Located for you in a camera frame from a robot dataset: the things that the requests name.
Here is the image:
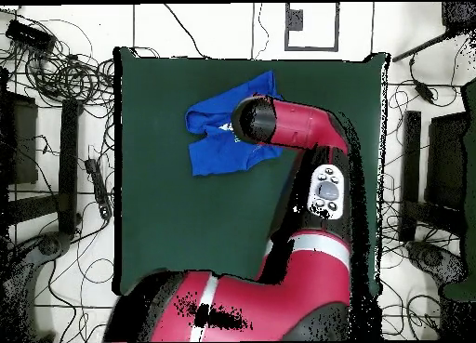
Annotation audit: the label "blue laundry item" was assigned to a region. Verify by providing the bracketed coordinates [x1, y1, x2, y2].
[184, 70, 285, 178]

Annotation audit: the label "dark green table cloth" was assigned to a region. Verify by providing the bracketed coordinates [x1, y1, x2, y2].
[442, 78, 476, 303]
[112, 46, 390, 297]

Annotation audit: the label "black power strip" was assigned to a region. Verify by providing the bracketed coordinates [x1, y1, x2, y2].
[84, 158, 113, 220]

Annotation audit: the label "black stand bar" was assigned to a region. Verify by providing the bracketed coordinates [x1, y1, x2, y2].
[57, 99, 80, 236]
[399, 110, 422, 243]

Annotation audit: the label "grey stand foot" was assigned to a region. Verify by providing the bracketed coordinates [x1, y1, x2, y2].
[404, 240, 466, 286]
[7, 231, 73, 342]

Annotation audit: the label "black box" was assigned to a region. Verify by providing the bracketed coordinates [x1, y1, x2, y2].
[425, 112, 468, 210]
[0, 91, 39, 186]

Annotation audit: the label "black rod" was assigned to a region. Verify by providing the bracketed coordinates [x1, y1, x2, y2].
[391, 30, 458, 63]

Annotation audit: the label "black power brick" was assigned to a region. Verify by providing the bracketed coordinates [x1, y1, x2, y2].
[5, 19, 57, 54]

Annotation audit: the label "grey floor frame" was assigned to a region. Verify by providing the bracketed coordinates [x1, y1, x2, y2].
[284, 2, 340, 52]

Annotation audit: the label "tangled black cables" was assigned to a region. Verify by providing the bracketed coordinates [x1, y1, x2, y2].
[0, 7, 116, 117]

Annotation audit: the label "black cable adapter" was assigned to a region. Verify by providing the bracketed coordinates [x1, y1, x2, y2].
[414, 80, 436, 104]

